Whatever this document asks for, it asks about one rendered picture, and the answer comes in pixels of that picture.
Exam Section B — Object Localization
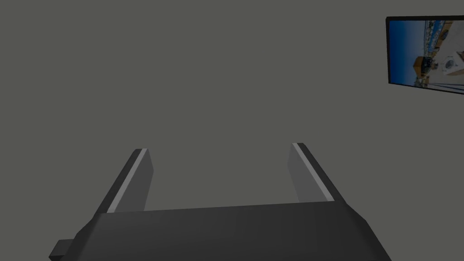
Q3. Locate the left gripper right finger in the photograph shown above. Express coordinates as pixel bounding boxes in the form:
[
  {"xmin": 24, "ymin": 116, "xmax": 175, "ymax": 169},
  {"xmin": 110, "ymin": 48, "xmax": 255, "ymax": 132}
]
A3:
[{"xmin": 287, "ymin": 142, "xmax": 347, "ymax": 203}]

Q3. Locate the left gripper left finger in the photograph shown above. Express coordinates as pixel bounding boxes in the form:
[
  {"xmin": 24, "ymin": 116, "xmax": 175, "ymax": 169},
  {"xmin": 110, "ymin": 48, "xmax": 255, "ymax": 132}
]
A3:
[{"xmin": 95, "ymin": 148, "xmax": 155, "ymax": 217}]

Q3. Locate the black framed blue wall picture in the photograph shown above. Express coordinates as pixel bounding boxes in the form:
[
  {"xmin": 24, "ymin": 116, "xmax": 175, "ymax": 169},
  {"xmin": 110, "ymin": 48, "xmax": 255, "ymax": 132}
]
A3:
[{"xmin": 386, "ymin": 15, "xmax": 464, "ymax": 96}]

